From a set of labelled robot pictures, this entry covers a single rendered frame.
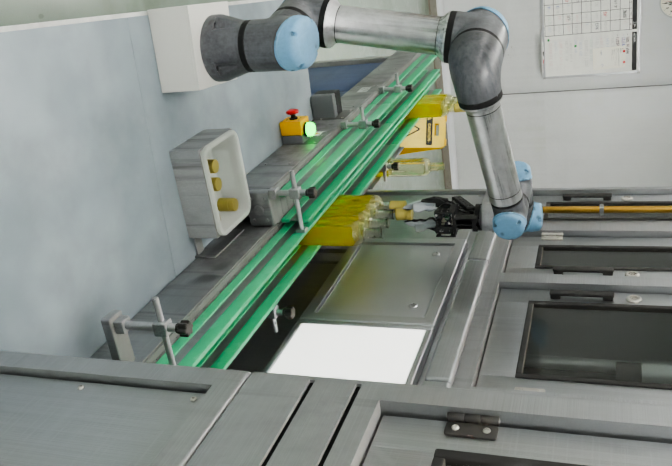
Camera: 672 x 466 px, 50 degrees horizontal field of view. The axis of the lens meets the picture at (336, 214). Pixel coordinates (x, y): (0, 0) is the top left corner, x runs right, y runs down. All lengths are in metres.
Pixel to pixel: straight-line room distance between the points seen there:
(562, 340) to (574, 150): 6.30
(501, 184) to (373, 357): 0.48
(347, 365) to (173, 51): 0.79
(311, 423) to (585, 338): 0.97
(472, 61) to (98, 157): 0.78
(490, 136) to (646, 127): 6.33
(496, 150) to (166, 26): 0.77
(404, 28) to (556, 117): 6.25
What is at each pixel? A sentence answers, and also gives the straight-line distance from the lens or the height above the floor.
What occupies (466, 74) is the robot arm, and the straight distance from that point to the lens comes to 1.55.
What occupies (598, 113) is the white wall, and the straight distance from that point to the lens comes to 7.84.
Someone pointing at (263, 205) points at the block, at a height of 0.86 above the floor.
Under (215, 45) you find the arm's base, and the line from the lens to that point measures 1.66.
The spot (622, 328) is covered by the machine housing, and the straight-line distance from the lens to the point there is 1.78.
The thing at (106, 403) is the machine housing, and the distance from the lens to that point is 1.06.
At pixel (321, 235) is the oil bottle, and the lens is 1.94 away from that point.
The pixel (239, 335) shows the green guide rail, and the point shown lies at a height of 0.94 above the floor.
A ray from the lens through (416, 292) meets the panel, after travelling 1.86.
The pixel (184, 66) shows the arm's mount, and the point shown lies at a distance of 1.67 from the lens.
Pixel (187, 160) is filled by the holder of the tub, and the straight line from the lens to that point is 1.70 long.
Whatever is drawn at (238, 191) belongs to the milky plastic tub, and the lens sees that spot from 1.85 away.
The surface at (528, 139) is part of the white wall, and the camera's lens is 7.95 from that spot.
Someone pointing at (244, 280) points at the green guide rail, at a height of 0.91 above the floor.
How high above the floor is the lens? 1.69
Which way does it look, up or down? 20 degrees down
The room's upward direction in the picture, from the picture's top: 90 degrees clockwise
